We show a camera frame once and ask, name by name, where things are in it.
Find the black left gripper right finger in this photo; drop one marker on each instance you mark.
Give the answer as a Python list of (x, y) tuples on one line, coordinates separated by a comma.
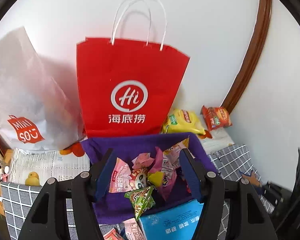
[(248, 218)]

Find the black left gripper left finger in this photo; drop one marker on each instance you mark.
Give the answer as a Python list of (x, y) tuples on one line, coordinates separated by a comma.
[(47, 218)]

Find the green snack packet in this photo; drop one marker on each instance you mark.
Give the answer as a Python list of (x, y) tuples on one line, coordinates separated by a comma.
[(141, 200)]

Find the pink white snack packet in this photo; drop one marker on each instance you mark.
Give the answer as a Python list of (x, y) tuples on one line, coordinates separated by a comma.
[(143, 160)]

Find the grey checked tablecloth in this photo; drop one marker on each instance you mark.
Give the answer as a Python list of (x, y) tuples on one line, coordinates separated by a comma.
[(232, 161)]

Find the purple cloth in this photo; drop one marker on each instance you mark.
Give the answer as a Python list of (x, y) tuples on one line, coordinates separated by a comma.
[(114, 208)]

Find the blue tissue pack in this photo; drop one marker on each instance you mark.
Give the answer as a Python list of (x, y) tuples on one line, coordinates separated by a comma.
[(178, 222)]

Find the pink panda snack packet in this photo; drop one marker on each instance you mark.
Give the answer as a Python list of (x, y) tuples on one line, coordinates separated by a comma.
[(123, 179)]

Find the pink purple snack packet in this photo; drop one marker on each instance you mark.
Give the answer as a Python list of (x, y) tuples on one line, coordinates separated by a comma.
[(163, 172)]

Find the yellow triangular snack packet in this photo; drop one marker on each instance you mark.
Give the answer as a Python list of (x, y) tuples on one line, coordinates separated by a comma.
[(175, 149)]

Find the orange red snack bag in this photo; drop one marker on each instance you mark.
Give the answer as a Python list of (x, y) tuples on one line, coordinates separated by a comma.
[(216, 117)]

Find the white Miniso plastic bag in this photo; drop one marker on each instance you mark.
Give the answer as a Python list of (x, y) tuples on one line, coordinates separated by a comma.
[(35, 114)]

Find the yellow chip bag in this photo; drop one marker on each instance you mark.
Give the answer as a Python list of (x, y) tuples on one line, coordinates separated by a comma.
[(182, 121)]

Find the red paper shopping bag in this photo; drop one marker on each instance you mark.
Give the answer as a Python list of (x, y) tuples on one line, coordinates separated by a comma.
[(126, 87)]

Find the brown wooden door frame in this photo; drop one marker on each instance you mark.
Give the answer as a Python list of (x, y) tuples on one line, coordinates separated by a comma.
[(252, 55)]

